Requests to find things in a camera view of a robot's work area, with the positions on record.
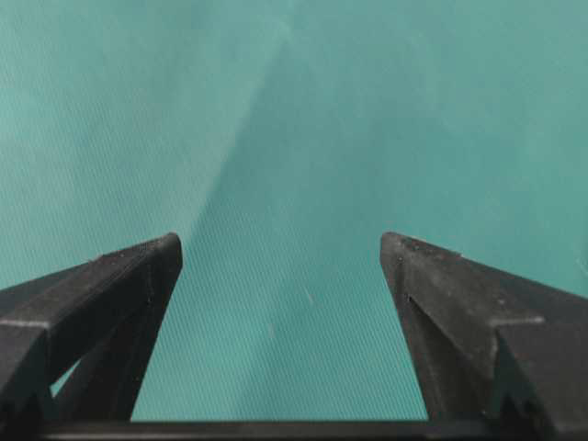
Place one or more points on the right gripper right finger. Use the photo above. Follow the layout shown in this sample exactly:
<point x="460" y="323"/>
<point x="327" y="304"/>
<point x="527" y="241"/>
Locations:
<point x="488" y="344"/>

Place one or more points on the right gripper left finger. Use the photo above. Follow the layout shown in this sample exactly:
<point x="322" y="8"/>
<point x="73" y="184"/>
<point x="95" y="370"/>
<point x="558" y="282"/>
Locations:
<point x="75" y="344"/>

